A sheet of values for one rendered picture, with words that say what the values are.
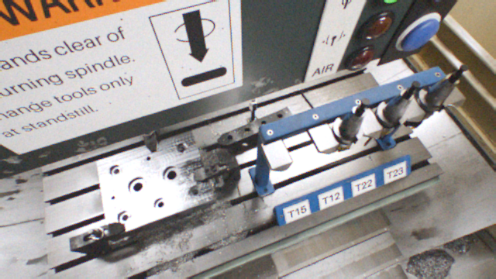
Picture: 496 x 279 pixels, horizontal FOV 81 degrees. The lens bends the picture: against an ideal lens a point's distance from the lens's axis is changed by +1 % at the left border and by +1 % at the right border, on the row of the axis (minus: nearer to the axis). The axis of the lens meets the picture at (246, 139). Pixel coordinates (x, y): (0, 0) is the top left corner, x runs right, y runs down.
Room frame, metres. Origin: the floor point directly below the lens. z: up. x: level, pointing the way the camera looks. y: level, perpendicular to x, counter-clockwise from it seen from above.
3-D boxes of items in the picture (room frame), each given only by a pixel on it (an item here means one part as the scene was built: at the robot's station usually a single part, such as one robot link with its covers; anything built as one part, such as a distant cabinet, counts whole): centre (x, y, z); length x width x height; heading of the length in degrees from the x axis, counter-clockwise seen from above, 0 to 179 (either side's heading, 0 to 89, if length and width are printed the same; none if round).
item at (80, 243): (0.12, 0.38, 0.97); 0.13 x 0.03 x 0.15; 111
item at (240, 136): (0.45, -0.03, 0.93); 0.26 x 0.05 x 0.06; 116
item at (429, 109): (0.38, -0.43, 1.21); 0.06 x 0.06 x 0.03
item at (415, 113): (0.36, -0.38, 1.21); 0.07 x 0.05 x 0.01; 21
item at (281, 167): (0.24, -0.07, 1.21); 0.07 x 0.05 x 0.01; 21
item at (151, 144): (0.42, 0.30, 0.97); 0.13 x 0.03 x 0.15; 21
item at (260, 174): (0.29, -0.05, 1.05); 0.10 x 0.05 x 0.30; 21
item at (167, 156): (0.27, 0.26, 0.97); 0.29 x 0.23 x 0.05; 111
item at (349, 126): (0.30, -0.22, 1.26); 0.04 x 0.04 x 0.07
